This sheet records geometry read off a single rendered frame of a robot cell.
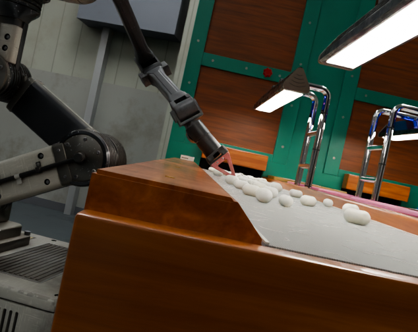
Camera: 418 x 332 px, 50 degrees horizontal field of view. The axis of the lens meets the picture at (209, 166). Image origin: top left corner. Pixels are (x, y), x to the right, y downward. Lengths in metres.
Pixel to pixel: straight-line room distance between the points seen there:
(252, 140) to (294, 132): 0.20
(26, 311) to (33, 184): 0.29
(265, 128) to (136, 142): 2.33
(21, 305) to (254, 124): 1.47
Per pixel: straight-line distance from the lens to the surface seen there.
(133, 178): 0.30
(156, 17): 4.24
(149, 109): 4.32
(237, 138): 2.13
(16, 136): 4.85
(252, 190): 0.78
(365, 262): 0.34
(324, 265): 0.29
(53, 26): 4.88
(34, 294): 0.93
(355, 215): 0.69
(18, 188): 1.10
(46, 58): 4.83
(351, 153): 2.25
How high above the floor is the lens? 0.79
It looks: 1 degrees down
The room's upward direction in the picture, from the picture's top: 12 degrees clockwise
